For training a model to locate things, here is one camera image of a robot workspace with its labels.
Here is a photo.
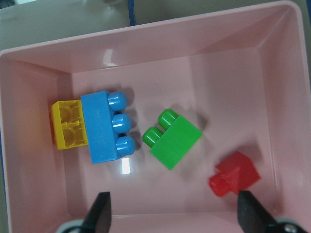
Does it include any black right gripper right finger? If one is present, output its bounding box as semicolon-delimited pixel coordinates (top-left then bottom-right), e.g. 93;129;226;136
237;190;277;233

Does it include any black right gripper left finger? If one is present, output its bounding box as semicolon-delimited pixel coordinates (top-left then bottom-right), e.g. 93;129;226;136
82;192;112;233

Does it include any red toy block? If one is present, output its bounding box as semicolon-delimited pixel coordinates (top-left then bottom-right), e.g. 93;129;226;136
208;151;260;197

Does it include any blue toy block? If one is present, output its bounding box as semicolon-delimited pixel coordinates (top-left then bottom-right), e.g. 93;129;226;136
81;91;136;164

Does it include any yellow toy block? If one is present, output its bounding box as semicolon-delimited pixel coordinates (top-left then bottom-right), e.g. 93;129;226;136
51;100;88;150

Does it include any green toy block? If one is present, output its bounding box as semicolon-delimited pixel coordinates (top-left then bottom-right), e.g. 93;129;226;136
142;109;203;170

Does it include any pink plastic box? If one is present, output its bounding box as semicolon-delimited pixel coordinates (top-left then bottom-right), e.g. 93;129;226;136
0;1;311;233

